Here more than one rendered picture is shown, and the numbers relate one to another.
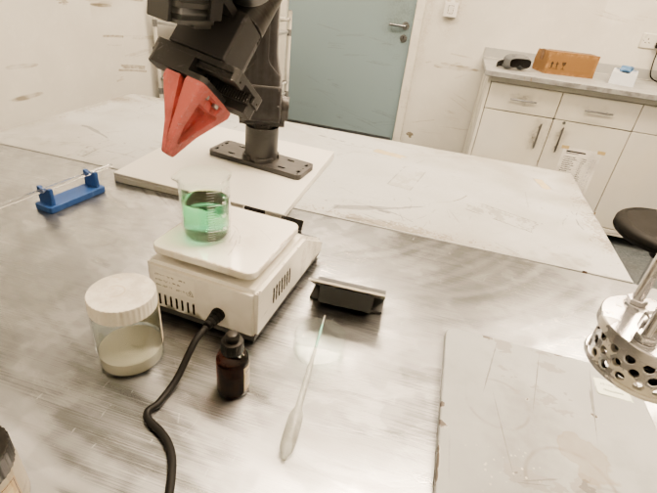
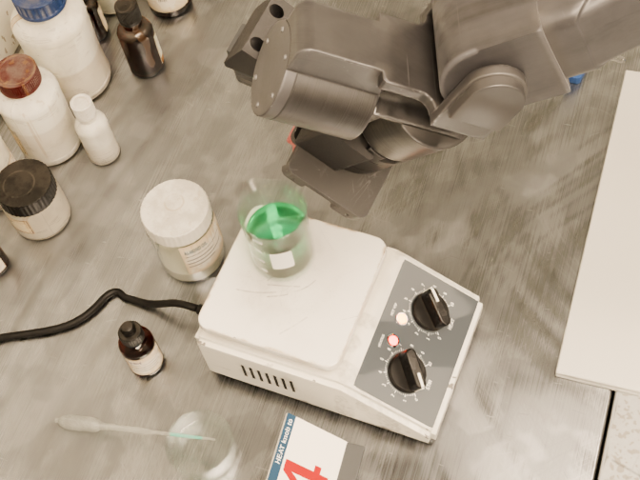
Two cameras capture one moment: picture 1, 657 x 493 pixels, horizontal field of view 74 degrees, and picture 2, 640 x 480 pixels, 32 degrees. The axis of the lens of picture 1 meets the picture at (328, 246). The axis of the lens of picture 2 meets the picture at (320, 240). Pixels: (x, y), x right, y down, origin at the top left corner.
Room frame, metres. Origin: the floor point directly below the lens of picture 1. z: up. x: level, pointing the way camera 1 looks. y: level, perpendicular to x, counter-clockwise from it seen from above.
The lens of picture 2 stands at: (0.56, -0.30, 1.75)
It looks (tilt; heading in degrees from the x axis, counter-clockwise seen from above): 59 degrees down; 106
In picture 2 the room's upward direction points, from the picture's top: 12 degrees counter-clockwise
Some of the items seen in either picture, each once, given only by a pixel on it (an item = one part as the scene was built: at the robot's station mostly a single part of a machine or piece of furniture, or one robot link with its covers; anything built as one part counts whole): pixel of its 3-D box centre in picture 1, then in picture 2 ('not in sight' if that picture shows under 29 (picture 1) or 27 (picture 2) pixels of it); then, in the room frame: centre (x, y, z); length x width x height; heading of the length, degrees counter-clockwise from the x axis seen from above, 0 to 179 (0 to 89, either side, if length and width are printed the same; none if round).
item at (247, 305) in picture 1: (241, 257); (329, 318); (0.44, 0.10, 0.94); 0.22 x 0.13 x 0.08; 164
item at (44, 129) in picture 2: not in sight; (34, 108); (0.14, 0.30, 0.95); 0.06 x 0.06 x 0.11
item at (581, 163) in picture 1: (573, 173); not in sight; (2.55, -1.40, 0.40); 0.24 x 0.01 x 0.30; 78
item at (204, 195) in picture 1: (202, 204); (275, 230); (0.40, 0.13, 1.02); 0.06 x 0.05 x 0.08; 132
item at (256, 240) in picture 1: (230, 236); (293, 284); (0.41, 0.11, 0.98); 0.12 x 0.12 x 0.01; 74
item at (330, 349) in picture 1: (319, 342); (201, 446); (0.34, 0.00, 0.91); 0.06 x 0.06 x 0.02
